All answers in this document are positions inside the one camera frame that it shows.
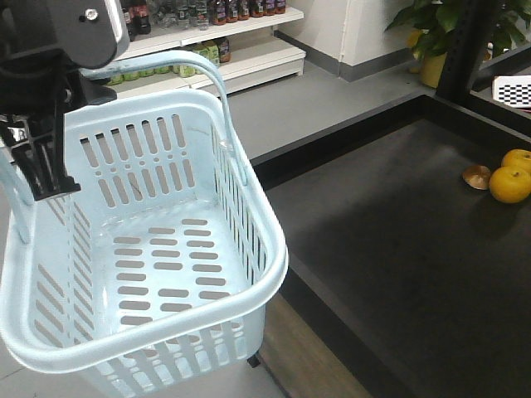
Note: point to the yellow orange back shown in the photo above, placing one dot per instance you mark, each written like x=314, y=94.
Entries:
x=517, y=158

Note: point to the black wooden produce stand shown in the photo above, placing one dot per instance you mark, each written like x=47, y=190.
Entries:
x=418, y=283

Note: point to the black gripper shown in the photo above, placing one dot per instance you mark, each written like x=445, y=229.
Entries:
x=39, y=84

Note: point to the white store shelf unit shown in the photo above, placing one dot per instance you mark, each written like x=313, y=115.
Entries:
x=258, y=55

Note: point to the potted green plant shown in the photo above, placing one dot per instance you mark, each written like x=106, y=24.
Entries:
x=433, y=24

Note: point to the light blue plastic basket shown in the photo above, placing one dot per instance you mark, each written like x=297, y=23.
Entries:
x=159, y=268

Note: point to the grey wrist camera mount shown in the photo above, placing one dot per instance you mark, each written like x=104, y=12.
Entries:
x=91, y=33

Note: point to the yellow orange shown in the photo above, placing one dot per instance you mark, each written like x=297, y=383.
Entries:
x=517, y=158
x=510, y=184

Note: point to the brown mushroom cap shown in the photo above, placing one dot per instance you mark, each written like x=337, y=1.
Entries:
x=477, y=177

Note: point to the yellow orange front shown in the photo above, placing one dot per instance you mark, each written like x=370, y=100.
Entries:
x=510, y=184

